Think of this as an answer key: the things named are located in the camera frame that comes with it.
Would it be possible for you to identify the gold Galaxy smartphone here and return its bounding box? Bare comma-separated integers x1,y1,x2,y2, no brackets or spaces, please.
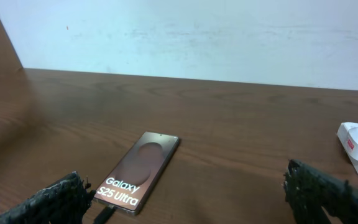
94,132,180,215

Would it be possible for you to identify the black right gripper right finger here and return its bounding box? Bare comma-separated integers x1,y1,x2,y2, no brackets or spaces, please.
283,159,358,224

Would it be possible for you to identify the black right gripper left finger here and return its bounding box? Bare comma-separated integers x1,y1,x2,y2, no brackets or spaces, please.
0,171,96,224

